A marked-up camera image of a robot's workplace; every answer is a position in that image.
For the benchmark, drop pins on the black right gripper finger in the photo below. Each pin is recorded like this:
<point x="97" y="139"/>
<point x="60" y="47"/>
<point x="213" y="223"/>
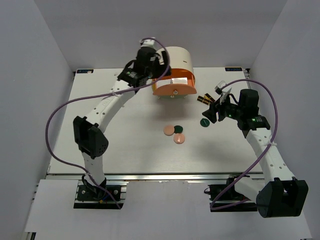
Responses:
<point x="206" y="112"/>
<point x="214" y="116"/>

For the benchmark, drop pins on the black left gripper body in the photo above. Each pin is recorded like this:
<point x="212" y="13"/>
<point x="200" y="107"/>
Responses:
<point x="157" y="70"/>

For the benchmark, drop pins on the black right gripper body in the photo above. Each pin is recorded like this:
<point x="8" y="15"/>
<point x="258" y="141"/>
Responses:
<point x="230" y="110"/>

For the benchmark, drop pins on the green round compact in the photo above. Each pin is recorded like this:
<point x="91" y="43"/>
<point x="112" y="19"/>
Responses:
<point x="204" y="122"/>

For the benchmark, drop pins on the pink square compact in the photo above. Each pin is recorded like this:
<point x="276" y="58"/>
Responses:
<point x="179" y="80"/>

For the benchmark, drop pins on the orange top drawer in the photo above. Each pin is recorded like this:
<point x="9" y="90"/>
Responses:
<point x="177" y="89"/>

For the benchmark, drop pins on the white square compact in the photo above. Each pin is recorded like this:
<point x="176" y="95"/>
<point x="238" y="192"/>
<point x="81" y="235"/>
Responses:
<point x="163" y="82"/>

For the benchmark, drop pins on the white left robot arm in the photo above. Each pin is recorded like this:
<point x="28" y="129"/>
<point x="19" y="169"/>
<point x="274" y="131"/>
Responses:
<point x="89" y="130"/>

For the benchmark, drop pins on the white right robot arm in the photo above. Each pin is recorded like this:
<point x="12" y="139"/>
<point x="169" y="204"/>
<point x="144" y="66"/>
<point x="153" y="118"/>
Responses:
<point x="282" y="194"/>

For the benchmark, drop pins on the black gold lipstick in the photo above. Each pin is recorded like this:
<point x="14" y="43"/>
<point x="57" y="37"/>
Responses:
<point x="203" y="100"/>
<point x="209" y="97"/>

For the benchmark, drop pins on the yellow middle drawer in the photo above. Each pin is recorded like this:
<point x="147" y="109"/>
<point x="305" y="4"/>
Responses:
<point x="153" y="85"/>

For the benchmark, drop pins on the grey bottom drawer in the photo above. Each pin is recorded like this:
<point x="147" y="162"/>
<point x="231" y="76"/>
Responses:
<point x="167" y="97"/>

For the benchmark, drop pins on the cream round drawer organizer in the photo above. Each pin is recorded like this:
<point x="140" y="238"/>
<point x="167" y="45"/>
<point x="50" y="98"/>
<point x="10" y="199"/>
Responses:
<point x="180" y="58"/>

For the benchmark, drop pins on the dark green powder puff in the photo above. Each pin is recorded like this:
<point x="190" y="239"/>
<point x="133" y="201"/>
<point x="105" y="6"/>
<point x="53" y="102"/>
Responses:
<point x="178" y="129"/>

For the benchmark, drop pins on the peach puff with ribbon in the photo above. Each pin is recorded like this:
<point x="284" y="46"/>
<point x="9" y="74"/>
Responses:
<point x="179" y="138"/>

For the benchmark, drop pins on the peach powder puff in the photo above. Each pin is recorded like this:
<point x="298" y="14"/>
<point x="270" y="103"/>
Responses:
<point x="169" y="130"/>

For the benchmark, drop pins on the left blue table label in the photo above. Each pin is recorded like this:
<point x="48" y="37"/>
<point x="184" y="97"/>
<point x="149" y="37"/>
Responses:
<point x="84" y="71"/>

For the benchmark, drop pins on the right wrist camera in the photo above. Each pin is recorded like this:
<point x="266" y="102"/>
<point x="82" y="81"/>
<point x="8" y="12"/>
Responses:
<point x="223" y="90"/>

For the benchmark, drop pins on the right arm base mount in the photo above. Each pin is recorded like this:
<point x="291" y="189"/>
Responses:
<point x="228" y="198"/>

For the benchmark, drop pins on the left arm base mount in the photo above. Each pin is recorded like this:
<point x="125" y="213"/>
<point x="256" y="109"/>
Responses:
<point x="89" y="196"/>

